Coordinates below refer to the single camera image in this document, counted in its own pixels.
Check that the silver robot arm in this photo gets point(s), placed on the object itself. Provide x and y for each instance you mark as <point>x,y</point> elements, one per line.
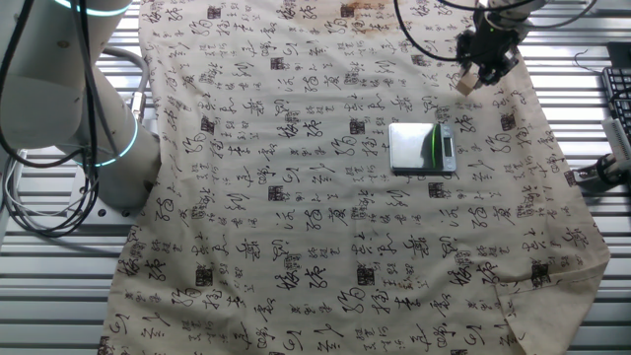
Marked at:
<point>49,98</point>

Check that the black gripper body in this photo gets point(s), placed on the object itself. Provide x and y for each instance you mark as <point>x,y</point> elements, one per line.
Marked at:
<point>495,39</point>

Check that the silver camera box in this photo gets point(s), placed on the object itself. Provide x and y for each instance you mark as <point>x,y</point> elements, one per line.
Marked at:
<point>616,140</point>

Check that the black box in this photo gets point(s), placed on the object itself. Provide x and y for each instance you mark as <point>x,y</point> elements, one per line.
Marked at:
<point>620,54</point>

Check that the small wooden cube block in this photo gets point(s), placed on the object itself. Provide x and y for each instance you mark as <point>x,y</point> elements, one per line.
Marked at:
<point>467,85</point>

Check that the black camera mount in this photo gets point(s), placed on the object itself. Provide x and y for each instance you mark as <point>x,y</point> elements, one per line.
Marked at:
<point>601,172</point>

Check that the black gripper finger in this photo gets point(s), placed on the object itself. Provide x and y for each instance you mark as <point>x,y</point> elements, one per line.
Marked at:
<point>495,71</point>
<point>464,47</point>

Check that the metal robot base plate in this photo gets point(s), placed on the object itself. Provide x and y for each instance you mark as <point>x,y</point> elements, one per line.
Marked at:
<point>89,213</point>

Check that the black keyboard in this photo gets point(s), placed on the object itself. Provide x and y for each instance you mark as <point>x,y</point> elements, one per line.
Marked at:
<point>618,93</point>

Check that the calligraphy print beige tablecloth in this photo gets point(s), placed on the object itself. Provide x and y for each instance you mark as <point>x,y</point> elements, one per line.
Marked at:
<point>296,222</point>

